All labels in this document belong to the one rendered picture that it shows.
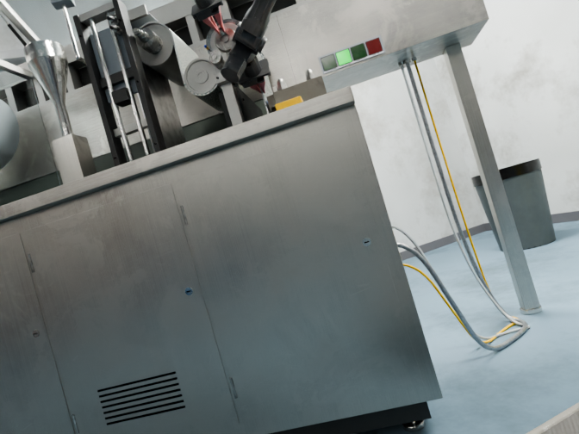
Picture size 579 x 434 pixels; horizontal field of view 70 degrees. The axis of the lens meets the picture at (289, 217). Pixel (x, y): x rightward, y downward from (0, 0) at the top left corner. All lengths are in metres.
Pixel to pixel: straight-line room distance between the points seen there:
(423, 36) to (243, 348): 1.29
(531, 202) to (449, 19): 1.79
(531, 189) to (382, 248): 2.32
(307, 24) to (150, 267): 1.12
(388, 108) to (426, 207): 1.07
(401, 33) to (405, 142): 2.70
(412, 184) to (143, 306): 3.46
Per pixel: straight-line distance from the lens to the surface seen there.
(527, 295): 1.96
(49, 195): 1.34
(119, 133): 1.44
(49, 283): 1.40
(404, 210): 4.24
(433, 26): 1.80
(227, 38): 1.47
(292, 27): 1.82
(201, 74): 1.49
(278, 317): 1.12
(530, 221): 3.31
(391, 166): 4.25
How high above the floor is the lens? 0.61
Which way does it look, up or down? 1 degrees up
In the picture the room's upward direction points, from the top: 16 degrees counter-clockwise
